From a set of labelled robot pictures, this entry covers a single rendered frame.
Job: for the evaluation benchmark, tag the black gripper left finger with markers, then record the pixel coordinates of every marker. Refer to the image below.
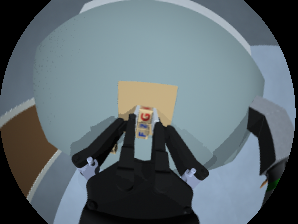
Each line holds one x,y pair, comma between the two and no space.
89,160

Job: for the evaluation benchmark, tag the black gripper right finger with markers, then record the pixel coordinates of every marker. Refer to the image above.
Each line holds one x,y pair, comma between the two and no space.
190,170

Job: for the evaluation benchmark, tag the tan square mat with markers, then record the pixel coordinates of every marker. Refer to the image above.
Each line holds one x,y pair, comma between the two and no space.
159,96

